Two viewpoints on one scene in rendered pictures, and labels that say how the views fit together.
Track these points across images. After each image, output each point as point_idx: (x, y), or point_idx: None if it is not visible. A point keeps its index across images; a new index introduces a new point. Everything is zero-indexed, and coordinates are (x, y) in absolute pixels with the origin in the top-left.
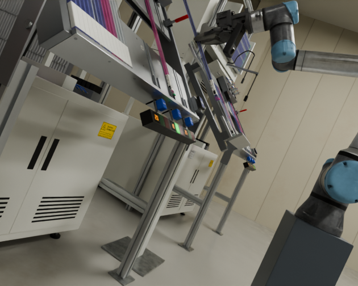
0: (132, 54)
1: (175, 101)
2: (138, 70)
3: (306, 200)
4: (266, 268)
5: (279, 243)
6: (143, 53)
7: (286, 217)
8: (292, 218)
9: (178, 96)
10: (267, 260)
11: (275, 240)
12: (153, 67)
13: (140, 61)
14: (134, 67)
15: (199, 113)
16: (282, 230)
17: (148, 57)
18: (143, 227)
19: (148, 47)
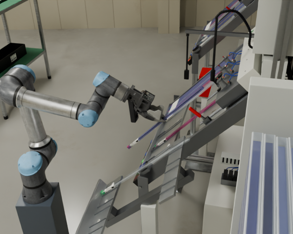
0: (173, 119)
1: (150, 145)
2: (167, 125)
3: (47, 185)
4: (61, 218)
5: (59, 204)
6: (175, 122)
7: (54, 200)
8: (56, 189)
9: (156, 153)
10: (59, 220)
11: (56, 213)
12: (170, 130)
13: (171, 123)
14: (167, 123)
15: (141, 178)
16: (56, 203)
17: (174, 126)
18: None
19: (179, 122)
